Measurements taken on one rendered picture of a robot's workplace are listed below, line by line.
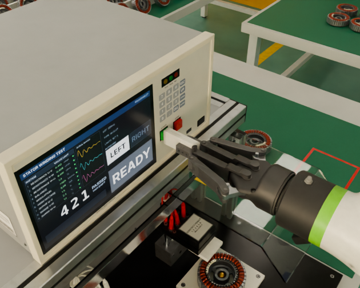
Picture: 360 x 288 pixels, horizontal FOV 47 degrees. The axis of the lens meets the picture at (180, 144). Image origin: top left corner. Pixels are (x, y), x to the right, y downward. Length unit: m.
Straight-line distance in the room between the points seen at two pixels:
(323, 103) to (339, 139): 0.22
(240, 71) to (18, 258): 1.33
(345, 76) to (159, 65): 2.86
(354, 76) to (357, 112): 1.82
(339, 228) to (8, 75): 0.53
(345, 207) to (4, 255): 0.50
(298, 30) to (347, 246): 1.72
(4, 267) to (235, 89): 1.21
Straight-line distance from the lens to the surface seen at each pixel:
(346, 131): 1.55
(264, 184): 0.62
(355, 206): 0.60
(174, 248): 1.01
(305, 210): 0.60
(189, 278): 1.02
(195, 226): 0.93
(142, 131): 0.68
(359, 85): 3.37
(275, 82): 1.75
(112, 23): 0.82
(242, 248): 1.09
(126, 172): 0.70
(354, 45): 2.15
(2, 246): 0.71
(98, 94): 0.61
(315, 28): 2.26
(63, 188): 0.61
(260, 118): 1.53
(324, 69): 3.49
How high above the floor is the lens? 1.65
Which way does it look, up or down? 40 degrees down
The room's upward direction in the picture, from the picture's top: straight up
